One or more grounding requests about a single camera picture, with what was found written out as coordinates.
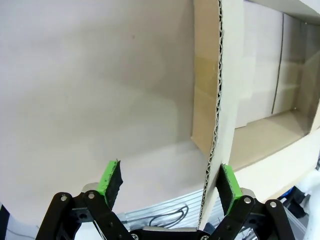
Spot aluminium frame rail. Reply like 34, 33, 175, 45
119, 188, 227, 227

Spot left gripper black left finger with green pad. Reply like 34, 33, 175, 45
36, 159, 133, 240

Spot brown cardboard shipping box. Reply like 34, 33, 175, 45
191, 0, 320, 225

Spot thin black cable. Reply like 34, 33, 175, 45
149, 203, 190, 226

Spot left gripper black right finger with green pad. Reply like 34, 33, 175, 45
207, 163, 296, 240

